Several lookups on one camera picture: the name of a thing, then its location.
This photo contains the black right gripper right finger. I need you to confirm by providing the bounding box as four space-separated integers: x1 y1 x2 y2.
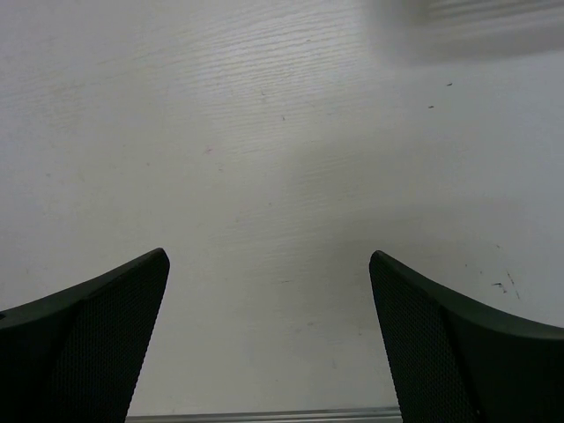
369 251 563 422

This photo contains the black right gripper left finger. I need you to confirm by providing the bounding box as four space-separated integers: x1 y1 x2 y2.
1 248 170 422

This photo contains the aluminium table edge rail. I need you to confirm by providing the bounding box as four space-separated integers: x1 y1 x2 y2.
126 407 402 423

